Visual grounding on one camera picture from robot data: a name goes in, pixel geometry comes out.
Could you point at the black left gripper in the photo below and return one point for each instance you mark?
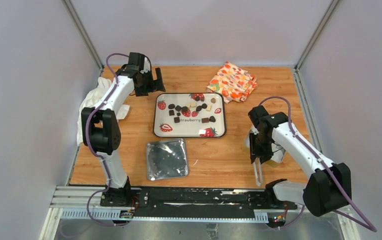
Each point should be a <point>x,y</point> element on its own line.
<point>155,85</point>

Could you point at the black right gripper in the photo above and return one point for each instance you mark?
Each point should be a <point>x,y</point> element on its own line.
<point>255,152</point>

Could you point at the metal tongs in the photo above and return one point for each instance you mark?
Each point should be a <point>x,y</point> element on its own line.
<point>257,167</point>

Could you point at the strawberry print tray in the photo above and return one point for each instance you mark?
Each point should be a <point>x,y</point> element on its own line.
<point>190,121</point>

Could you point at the brown rectangular chocolate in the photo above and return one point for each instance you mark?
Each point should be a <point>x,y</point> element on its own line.
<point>205,120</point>

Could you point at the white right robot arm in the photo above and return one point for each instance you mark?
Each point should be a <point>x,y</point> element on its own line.
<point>328,186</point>

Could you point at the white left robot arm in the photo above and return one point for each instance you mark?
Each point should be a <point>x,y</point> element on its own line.
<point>100,128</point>

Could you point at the dark cube chocolate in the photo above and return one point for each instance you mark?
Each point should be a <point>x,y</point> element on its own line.
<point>178,108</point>

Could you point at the white chocolate on strawberry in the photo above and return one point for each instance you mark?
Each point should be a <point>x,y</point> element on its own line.
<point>202,132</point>

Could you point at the yellow tin box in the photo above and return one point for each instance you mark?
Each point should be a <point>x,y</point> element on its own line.
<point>277,150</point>

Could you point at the orange floral cloth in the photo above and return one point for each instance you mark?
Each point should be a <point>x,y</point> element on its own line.
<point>233,83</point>

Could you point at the white cloth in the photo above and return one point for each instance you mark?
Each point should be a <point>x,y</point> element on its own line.
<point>92,98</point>

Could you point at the silver tin lid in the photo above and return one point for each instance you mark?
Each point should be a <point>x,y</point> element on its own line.
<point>166,159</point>

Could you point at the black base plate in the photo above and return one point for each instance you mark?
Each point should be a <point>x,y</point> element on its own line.
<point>195,202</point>

